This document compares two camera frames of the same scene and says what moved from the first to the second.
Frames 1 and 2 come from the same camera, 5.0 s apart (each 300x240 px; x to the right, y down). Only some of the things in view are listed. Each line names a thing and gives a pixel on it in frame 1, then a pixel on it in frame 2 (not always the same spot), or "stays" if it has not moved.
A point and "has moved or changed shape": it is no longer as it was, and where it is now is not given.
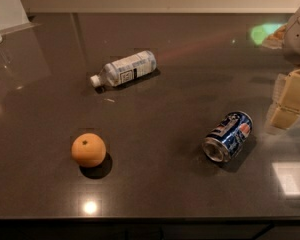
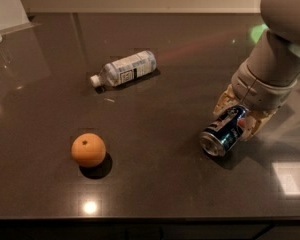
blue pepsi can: (229, 135) has moved or changed shape
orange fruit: (88, 150) stays
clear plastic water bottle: (126, 69) stays
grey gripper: (298, 39) to (253, 90)
